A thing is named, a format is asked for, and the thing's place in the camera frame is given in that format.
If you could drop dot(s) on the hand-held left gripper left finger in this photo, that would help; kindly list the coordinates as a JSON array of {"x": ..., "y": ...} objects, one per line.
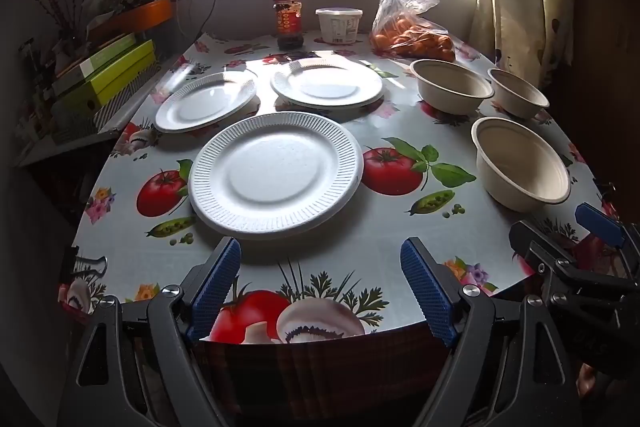
[{"x": 215, "y": 287}]

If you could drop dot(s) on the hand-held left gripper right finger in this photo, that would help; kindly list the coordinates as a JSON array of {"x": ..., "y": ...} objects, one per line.
[{"x": 425, "y": 292}]

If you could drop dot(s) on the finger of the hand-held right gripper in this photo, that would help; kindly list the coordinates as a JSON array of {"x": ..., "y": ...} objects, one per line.
[
  {"x": 600, "y": 221},
  {"x": 530, "y": 242}
]

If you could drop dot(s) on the beige paper bowl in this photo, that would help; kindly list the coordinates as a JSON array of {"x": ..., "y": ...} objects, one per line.
[
  {"x": 520, "y": 167},
  {"x": 520, "y": 92},
  {"x": 450, "y": 79}
]

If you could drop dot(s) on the white foam plate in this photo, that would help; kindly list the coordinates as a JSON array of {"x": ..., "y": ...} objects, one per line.
[
  {"x": 327, "y": 82},
  {"x": 275, "y": 177},
  {"x": 205, "y": 102}
]

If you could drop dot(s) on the person's right hand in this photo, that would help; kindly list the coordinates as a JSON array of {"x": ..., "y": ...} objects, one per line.
[{"x": 586, "y": 381}]

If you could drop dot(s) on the black binder clip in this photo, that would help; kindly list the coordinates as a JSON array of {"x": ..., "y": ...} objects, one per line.
[{"x": 70, "y": 262}]

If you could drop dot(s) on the grey side shelf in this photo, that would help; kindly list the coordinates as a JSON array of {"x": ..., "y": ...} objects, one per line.
[{"x": 65, "y": 147}]

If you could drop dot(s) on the yellow-green box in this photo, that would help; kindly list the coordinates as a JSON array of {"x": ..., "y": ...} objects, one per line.
[{"x": 125, "y": 77}]

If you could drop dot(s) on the plastic bag of oranges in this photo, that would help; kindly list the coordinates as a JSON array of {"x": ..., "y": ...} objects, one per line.
[{"x": 415, "y": 39}]

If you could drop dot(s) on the pale green flat box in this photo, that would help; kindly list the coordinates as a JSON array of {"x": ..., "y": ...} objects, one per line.
[{"x": 107, "y": 57}]

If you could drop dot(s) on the chili sauce jar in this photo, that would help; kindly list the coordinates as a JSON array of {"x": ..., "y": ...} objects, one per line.
[{"x": 288, "y": 22}]

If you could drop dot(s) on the white plastic tub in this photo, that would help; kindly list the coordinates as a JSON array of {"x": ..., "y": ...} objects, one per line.
[{"x": 339, "y": 27}]

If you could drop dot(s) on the orange basket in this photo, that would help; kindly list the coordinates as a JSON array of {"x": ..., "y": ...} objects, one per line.
[{"x": 150, "y": 14}]

